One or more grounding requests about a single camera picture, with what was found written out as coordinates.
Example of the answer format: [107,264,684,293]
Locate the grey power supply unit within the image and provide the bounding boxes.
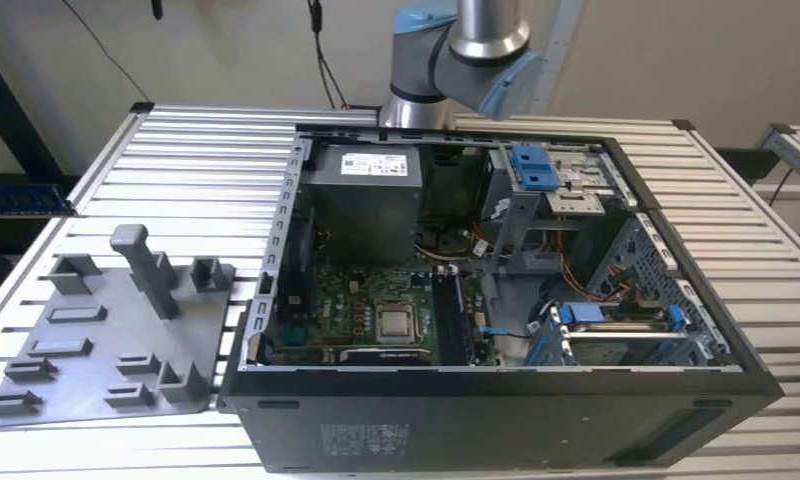
[302,143,423,267]

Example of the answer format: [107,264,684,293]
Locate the metal CPU socket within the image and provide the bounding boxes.
[365,297,422,348]

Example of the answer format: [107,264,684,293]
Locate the green motherboard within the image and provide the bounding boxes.
[265,264,502,370]

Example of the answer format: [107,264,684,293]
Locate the black case fan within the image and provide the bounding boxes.
[279,203,321,324]

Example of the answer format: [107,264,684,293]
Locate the silver CPU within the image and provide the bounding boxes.
[374,310,417,346]

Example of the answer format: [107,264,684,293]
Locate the black graphics card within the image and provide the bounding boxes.
[335,347,435,367]

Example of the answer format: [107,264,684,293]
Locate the grey metal drive cage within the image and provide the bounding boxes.
[479,141,638,276]

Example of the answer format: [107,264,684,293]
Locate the hard disk with blue carrier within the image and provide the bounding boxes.
[526,299,712,369]

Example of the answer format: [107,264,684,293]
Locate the black PC case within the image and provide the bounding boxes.
[215,122,785,474]

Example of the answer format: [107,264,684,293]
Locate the grey parts rack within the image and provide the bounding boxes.
[0,223,241,429]

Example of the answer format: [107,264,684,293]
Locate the small aluminium slat table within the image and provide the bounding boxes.
[752,123,800,201]

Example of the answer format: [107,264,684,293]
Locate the black metal stand bar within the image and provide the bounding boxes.
[0,27,64,181]

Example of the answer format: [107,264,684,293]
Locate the yellow and orange wire bundle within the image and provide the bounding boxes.
[415,222,507,261]

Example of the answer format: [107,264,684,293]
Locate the blue-plug data wire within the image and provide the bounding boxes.
[477,325,534,342]

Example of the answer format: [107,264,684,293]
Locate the blue plastic drive bracket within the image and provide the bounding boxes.
[507,143,559,194]

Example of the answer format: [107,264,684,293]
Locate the orange and red power wires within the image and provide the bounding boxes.
[550,227,634,304]

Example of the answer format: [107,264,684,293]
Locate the thin black hanging cable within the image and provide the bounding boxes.
[305,0,347,109]

